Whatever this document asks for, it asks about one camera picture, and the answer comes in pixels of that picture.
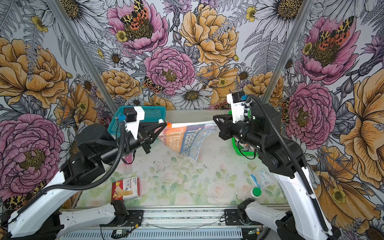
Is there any right aluminium frame post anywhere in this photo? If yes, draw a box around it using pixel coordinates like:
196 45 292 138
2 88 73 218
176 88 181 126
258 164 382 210
262 0 316 104

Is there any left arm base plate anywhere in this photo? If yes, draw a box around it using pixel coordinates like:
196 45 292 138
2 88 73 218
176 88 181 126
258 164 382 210
100 209 144 227

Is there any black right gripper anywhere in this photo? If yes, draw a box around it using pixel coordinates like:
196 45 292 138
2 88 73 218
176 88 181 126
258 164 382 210
214 114 266 150

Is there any small green circuit board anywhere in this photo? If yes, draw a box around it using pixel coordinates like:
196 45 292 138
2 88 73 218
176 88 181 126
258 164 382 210
111 230 129 239

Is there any pink small eraser block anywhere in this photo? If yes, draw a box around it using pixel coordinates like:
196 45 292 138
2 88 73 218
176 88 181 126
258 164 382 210
123 154 134 165

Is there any aluminium frame post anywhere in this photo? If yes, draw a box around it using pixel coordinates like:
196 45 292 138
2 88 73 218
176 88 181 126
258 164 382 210
262 0 316 104
47 1 118 113

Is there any teal plastic basket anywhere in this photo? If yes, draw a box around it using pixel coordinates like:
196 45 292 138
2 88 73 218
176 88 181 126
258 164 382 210
108 106 166 137

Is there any bandage box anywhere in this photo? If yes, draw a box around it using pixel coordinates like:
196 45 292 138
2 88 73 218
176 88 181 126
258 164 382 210
112 177 141 201

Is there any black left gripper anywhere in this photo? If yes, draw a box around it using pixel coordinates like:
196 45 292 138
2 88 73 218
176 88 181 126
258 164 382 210
100 119 167 163

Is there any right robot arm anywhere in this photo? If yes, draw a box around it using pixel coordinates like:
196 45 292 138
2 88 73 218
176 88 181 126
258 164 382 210
213 92 341 240

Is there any aluminium front rail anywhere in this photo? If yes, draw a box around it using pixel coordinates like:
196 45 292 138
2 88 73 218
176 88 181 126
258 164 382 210
58 205 288 237

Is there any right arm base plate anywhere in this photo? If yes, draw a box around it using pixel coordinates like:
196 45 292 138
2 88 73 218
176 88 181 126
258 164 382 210
221 209 262 226

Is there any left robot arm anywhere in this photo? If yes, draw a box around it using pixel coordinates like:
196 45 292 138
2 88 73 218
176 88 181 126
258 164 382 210
2 115 167 240

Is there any left aluminium frame post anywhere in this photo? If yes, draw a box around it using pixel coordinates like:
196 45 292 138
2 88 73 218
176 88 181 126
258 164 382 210
47 1 118 113

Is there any green plastic basket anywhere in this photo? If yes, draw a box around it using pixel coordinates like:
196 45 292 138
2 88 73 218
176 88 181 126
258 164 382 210
227 110 259 157

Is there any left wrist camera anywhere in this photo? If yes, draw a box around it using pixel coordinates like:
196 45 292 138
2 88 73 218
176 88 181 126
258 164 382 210
123 107 145 123

